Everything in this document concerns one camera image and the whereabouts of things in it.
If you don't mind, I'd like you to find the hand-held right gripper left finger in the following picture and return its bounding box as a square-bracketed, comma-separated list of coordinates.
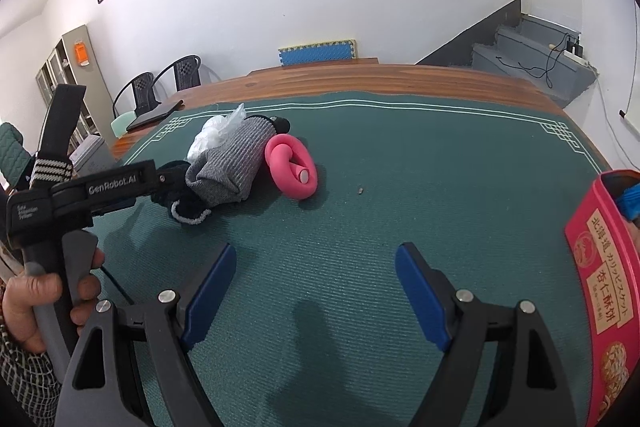
[57, 243, 237, 427]

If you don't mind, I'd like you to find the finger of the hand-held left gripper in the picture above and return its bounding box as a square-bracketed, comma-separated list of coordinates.
[152, 161, 191, 208]

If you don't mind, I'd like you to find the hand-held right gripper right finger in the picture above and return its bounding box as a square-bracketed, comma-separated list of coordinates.
[395, 243, 578, 427]

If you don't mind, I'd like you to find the black sock with white trim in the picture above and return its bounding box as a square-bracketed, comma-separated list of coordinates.
[149, 161, 212, 225]

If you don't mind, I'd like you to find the pink tin box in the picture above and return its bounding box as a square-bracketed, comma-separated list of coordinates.
[564, 169, 640, 427]

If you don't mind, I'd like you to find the blue biscuit packet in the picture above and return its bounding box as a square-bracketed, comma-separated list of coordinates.
[617, 184, 640, 220]

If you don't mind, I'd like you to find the person's left forearm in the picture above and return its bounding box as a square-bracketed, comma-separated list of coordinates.
[0, 337, 63, 408]

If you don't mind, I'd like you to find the person's left hand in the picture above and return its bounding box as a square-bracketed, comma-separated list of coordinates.
[2, 247, 107, 355]

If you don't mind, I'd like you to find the grey metal tin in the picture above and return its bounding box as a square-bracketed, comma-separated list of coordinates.
[67, 136, 118, 175]

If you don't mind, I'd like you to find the grey knitted sock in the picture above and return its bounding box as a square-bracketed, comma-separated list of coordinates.
[185, 116, 277, 208]

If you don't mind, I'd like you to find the black laptop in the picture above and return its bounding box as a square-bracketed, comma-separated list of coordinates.
[125, 99, 185, 131]

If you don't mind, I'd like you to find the white plastic bag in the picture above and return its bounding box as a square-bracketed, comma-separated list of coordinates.
[187, 103, 247, 160]

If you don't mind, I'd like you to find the pale green chair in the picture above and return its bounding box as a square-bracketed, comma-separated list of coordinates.
[111, 112, 136, 138]

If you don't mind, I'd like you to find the teal quilted cushion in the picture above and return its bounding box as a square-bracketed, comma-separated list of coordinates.
[0, 122, 27, 188]

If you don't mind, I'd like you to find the black metal chair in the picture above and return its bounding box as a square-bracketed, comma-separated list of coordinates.
[152, 54, 203, 94]
[112, 72, 157, 118]

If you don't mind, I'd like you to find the grey glass-door cabinet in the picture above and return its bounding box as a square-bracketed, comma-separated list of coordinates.
[35, 25, 121, 158]

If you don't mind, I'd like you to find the green table mat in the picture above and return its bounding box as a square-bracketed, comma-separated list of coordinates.
[97, 91, 613, 427]

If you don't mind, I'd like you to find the blue foam mat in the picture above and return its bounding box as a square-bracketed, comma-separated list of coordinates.
[278, 38, 358, 66]

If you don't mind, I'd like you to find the grey staircase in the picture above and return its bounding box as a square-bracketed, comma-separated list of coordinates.
[472, 14, 598, 110]

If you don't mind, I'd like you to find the white wall cable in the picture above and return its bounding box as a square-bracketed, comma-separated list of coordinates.
[594, 77, 640, 168]

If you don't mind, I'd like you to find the black cable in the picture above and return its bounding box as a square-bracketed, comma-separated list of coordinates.
[495, 38, 571, 90]

